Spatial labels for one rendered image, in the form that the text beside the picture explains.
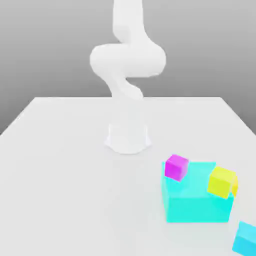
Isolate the small magenta cube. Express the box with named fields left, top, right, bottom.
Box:
left=164, top=154, right=190, bottom=183

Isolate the small yellow cube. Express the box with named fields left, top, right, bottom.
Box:
left=207, top=166, right=239, bottom=200

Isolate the small light blue cube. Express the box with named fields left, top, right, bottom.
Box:
left=231, top=220, right=256, bottom=256

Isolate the large cyan box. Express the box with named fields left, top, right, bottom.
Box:
left=161, top=161, right=235, bottom=224

